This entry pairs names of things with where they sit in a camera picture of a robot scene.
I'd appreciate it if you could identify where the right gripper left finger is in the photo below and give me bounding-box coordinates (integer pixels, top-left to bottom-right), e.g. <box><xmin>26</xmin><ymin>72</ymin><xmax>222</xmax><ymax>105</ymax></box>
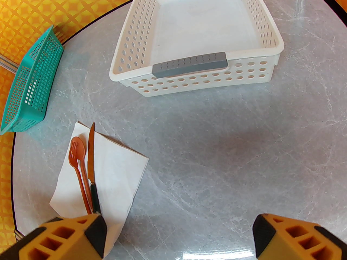
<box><xmin>0</xmin><ymin>213</ymin><xmax>108</xmax><ymax>260</ymax></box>

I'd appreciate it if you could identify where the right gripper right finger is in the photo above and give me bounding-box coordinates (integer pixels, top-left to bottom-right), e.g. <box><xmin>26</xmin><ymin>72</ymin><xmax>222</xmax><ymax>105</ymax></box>
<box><xmin>252</xmin><ymin>213</ymin><xmax>347</xmax><ymax>260</ymax></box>

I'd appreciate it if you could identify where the white paper napkin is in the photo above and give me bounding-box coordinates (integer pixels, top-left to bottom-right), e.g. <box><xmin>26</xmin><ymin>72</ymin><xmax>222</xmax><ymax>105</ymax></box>
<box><xmin>49</xmin><ymin>122</ymin><xmax>149</xmax><ymax>256</ymax></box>

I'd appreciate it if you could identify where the black-handled metal knife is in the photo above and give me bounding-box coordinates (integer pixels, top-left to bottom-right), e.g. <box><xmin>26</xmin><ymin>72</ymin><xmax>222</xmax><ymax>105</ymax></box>
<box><xmin>87</xmin><ymin>122</ymin><xmax>101</xmax><ymax>215</ymax></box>

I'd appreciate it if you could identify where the orange plastic spoon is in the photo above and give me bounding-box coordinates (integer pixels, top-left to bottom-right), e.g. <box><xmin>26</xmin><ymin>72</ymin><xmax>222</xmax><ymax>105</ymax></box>
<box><xmin>71</xmin><ymin>136</ymin><xmax>94</xmax><ymax>214</ymax></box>

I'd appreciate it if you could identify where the teal plastic basket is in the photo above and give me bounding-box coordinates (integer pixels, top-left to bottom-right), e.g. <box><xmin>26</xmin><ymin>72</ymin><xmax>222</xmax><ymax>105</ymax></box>
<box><xmin>0</xmin><ymin>25</ymin><xmax>65</xmax><ymax>136</ymax></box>

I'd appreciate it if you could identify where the white perforated plastic basket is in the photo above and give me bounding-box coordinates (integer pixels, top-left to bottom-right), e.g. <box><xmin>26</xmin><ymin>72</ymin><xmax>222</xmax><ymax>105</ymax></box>
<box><xmin>109</xmin><ymin>0</ymin><xmax>284</xmax><ymax>97</ymax></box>

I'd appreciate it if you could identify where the aluminium frame post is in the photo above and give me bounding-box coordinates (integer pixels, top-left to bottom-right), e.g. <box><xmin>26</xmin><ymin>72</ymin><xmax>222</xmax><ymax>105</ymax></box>
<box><xmin>0</xmin><ymin>54</ymin><xmax>19</xmax><ymax>73</ymax></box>

